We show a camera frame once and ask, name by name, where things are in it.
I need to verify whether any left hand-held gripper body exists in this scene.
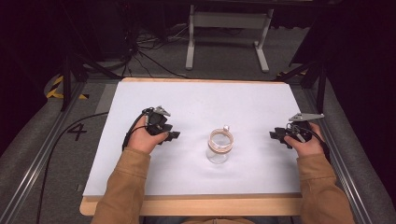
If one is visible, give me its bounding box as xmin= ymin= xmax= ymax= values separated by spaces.
xmin=142 ymin=105 xmax=172 ymax=136

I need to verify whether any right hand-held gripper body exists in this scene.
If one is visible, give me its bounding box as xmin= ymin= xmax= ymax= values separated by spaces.
xmin=285 ymin=112 xmax=325 ymax=144

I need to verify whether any person's right hand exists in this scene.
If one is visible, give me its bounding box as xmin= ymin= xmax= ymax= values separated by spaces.
xmin=283 ymin=121 xmax=327 ymax=158

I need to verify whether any person's left hand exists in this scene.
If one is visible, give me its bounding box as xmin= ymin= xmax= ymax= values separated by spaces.
xmin=127 ymin=115 xmax=170 ymax=155

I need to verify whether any white table mat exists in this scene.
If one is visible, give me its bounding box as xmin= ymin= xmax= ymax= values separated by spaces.
xmin=82 ymin=81 xmax=302 ymax=197

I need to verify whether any black metal stand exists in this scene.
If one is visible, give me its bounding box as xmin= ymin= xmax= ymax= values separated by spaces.
xmin=61 ymin=46 xmax=123 ymax=112
xmin=274 ymin=60 xmax=328 ymax=114

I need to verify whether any glass jar with wooden rim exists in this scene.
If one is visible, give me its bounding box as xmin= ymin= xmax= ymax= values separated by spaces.
xmin=205 ymin=128 xmax=234 ymax=165

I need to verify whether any wooden table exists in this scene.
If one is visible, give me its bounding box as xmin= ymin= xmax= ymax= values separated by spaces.
xmin=78 ymin=77 xmax=304 ymax=217

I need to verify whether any yellow black hazard tape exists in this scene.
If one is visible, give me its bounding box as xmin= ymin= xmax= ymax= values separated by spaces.
xmin=46 ymin=76 xmax=90 ymax=101

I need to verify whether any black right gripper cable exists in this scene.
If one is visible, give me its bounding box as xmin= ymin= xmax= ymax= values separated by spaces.
xmin=288 ymin=122 xmax=332 ymax=163

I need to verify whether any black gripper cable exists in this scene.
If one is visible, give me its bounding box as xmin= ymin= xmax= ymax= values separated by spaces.
xmin=35 ymin=106 xmax=155 ymax=224
xmin=288 ymin=122 xmax=332 ymax=163

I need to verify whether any aluminium rail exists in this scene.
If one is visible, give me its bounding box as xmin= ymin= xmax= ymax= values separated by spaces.
xmin=0 ymin=81 xmax=87 ymax=224
xmin=303 ymin=88 xmax=375 ymax=224

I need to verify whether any bundle of black floor cables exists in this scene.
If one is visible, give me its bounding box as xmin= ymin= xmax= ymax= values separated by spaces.
xmin=90 ymin=22 xmax=191 ymax=80

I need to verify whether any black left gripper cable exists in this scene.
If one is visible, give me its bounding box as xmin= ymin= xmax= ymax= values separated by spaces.
xmin=35 ymin=106 xmax=155 ymax=224

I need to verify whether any white metal desk frame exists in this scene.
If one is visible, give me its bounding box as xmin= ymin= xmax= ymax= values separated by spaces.
xmin=185 ymin=4 xmax=276 ymax=74

